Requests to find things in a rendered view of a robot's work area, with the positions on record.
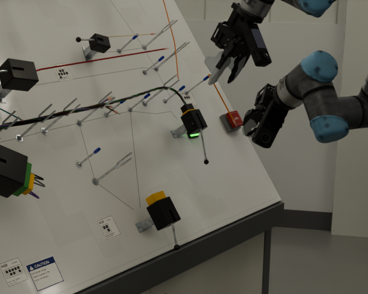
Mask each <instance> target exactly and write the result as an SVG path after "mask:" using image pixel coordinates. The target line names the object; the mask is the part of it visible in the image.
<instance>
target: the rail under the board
mask: <svg viewBox="0 0 368 294"><path fill-rule="evenodd" d="M283 216H284V202H280V201H279V202H277V203H275V204H273V205H271V206H268V207H266V208H264V209H261V210H260V211H257V212H255V213H252V214H250V215H248V216H246V217H244V218H242V219H239V220H237V221H235V222H233V223H231V224H229V225H226V226H224V227H221V228H219V229H217V230H215V231H213V232H211V233H208V234H206V235H204V236H202V237H200V238H197V239H195V240H193V241H190V242H188V243H186V244H184V245H182V246H180V249H179V250H175V249H173V250H171V251H168V252H166V253H164V254H161V255H159V256H157V257H155V258H153V259H151V260H148V261H146V262H144V263H142V264H140V265H137V266H135V267H133V268H130V269H128V270H126V271H124V272H122V273H119V274H117V275H115V276H113V277H111V278H108V279H106V280H104V281H102V282H100V283H97V284H95V285H93V286H90V287H88V288H86V289H84V290H82V291H80V292H77V293H75V294H141V293H143V292H145V291H147V290H149V289H151V288H153V287H155V286H157V285H159V284H161V283H163V282H165V281H167V280H169V279H171V278H173V277H175V276H177V275H179V274H181V273H183V272H185V271H187V270H189V269H191V268H193V267H195V266H197V265H199V264H201V263H203V262H205V261H207V260H209V259H211V258H213V257H215V256H217V255H219V254H221V253H223V252H225V251H227V250H229V249H231V248H233V247H235V246H237V245H239V244H241V243H243V242H245V241H247V240H249V239H251V238H253V237H255V236H257V235H259V234H261V233H263V232H265V231H267V230H269V229H271V228H273V227H275V226H277V225H279V224H281V223H283Z"/></svg>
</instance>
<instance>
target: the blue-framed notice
mask: <svg viewBox="0 0 368 294"><path fill-rule="evenodd" d="M25 266H26V268H27V271H28V273H29V275H30V277H31V279H32V282H33V284H34V287H35V288H36V290H37V292H40V291H42V290H45V289H47V288H49V287H52V286H54V285H57V284H60V283H62V282H64V278H63V276H62V274H61V272H60V269H59V267H58V265H57V263H56V261H55V259H54V256H53V255H52V256H50V257H47V258H44V259H42V260H39V261H36V262H33V263H31V264H28V265H25Z"/></svg>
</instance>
